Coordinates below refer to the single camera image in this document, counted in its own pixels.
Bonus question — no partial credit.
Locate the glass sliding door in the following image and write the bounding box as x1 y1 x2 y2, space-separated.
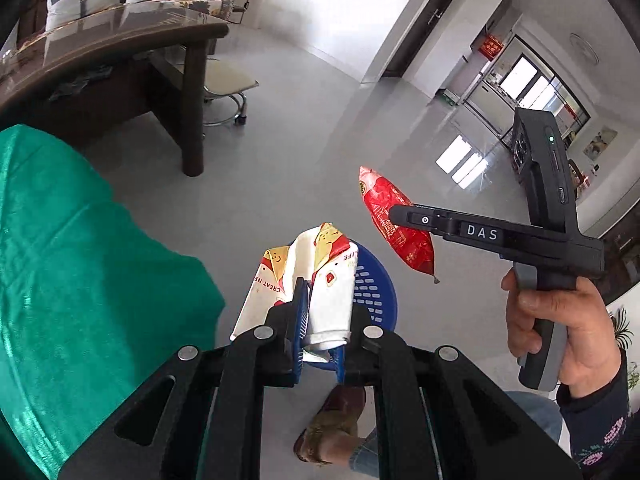
460 35 591 141

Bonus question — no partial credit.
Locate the white and red snack packet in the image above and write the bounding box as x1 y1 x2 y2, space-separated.
230 222 360 363

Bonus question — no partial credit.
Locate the red wall decoration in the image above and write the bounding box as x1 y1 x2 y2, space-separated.
477 35 505 58

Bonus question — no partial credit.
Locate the person's right hand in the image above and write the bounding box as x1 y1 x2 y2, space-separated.
501 265 623 401

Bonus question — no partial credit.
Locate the leafy houseplant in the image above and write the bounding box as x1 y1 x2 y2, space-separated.
607 305 640 391

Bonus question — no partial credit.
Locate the person's right forearm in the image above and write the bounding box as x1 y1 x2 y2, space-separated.
555 347 640 480

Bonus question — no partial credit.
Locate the cream padded stool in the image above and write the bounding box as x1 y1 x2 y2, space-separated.
202 57 260 128

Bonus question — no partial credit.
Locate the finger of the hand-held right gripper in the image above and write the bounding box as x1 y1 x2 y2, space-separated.
389 204 455 240

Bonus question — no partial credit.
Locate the brown shoe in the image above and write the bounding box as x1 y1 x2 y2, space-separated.
292 385 368 466

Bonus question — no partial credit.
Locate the green tablecloth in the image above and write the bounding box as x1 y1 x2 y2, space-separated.
0 125 226 480

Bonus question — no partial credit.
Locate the blue plastic basket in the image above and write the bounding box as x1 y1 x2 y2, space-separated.
299 240 398 373

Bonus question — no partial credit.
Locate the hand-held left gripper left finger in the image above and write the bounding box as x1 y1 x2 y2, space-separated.
57 277 313 480

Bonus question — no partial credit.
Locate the dark wooden desk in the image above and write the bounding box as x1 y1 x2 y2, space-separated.
0 0 231 178

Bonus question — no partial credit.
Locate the round ceiling lamp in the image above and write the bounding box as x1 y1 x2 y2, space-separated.
570 34 601 63

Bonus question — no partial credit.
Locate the dark wooden door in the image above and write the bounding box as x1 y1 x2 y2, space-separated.
382 0 476 81

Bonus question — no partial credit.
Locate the wall poster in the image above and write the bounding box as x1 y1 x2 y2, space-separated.
582 126 618 161

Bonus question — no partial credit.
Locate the brown sofa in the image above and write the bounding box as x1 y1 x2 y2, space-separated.
0 0 236 51

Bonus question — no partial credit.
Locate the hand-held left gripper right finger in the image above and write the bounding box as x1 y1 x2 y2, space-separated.
332 307 583 480

